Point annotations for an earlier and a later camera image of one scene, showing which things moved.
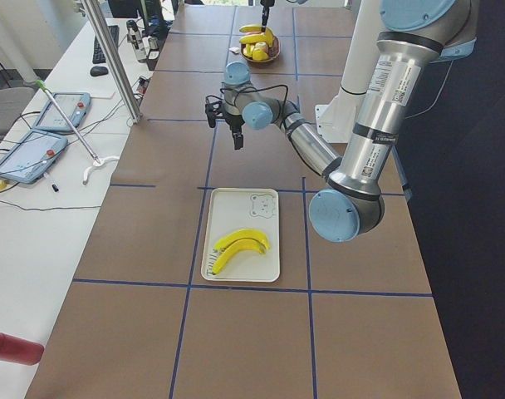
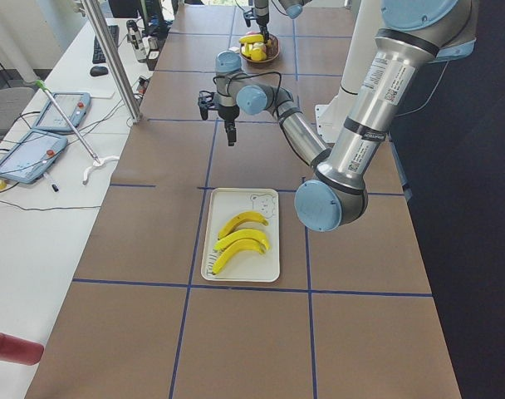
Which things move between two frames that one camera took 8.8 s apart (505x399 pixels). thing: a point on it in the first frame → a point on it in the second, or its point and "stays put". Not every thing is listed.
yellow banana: x=233 y=248 stays put
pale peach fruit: x=262 y=45 stays put
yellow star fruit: x=248 y=49 stays put
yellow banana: x=251 y=28 → x=243 y=215
